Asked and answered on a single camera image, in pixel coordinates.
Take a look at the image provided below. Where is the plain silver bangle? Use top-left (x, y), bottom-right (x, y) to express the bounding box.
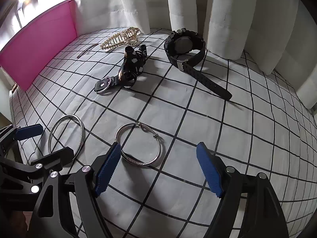
top-left (48, 114), bottom-right (85, 162)

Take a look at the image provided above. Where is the black wrist watch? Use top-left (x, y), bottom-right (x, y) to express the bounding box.
top-left (164, 28), bottom-right (233, 101)

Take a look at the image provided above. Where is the thin brown hairpin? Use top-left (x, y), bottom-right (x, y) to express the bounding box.
top-left (77, 43), bottom-right (100, 59)

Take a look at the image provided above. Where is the silver bangle with knots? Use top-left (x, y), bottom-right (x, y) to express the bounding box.
top-left (115, 122), bottom-right (163, 167)

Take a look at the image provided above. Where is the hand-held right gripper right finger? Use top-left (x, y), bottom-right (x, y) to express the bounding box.
top-left (196, 142), bottom-right (290, 238)

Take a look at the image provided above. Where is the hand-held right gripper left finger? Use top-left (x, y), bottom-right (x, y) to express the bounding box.
top-left (32, 142), bottom-right (122, 238)

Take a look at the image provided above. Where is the pink box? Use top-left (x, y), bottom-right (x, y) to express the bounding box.
top-left (0, 0), bottom-right (79, 92)

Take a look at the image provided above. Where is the white black checked cloth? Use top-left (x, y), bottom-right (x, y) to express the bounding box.
top-left (9, 28), bottom-right (315, 238)

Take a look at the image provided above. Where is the black floral strap keychain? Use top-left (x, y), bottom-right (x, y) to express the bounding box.
top-left (95, 44), bottom-right (148, 95)

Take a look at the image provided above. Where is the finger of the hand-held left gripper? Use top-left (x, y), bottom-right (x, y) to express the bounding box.
top-left (0, 123), bottom-right (44, 158)
top-left (0, 147), bottom-right (76, 199)

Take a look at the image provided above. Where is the gold hair claw clip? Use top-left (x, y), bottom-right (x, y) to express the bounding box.
top-left (100, 26), bottom-right (140, 51)

